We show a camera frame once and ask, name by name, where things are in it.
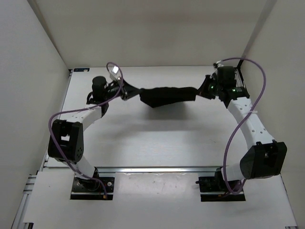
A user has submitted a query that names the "black skirt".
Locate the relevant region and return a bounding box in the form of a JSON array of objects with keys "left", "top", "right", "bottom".
[{"left": 140, "top": 87, "right": 197, "bottom": 108}]

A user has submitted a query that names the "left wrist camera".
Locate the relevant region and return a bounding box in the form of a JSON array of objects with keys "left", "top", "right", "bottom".
[{"left": 109, "top": 66, "right": 120, "bottom": 81}]

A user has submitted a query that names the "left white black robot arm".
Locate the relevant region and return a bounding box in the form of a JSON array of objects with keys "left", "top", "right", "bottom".
[{"left": 48, "top": 76, "right": 143, "bottom": 191}]

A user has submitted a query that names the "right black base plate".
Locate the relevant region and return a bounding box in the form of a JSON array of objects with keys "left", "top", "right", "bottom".
[{"left": 195, "top": 177, "right": 246, "bottom": 202}]

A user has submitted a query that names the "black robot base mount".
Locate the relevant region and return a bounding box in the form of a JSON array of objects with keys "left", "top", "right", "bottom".
[{"left": 70, "top": 177, "right": 115, "bottom": 200}]

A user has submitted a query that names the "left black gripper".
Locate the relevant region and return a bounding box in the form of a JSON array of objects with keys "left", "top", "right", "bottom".
[{"left": 103, "top": 77, "right": 142, "bottom": 101}]

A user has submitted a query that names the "blue label sticker left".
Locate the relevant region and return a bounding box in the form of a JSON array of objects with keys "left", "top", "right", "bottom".
[{"left": 73, "top": 68, "right": 90, "bottom": 72}]

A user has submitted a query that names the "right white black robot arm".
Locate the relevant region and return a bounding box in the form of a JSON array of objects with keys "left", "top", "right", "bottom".
[{"left": 199, "top": 64, "right": 287, "bottom": 191}]

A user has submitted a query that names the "aluminium table edge rail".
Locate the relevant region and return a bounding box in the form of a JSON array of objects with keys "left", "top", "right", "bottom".
[{"left": 97, "top": 167, "right": 218, "bottom": 173}]

